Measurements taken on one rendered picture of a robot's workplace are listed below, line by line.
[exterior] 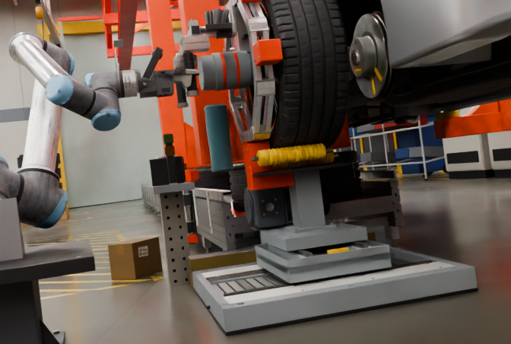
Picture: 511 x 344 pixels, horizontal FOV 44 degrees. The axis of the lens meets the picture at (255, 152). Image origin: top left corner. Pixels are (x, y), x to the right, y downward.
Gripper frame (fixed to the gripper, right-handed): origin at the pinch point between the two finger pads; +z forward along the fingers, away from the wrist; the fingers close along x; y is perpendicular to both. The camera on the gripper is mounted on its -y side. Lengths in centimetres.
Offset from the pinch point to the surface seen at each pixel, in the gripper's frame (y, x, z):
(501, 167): 70, -436, 398
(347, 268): 72, 14, 41
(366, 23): -14, -9, 68
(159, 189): 40, -48, -14
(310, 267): 70, 14, 28
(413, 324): 83, 51, 45
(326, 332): 83, 44, 22
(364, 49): -4, -4, 64
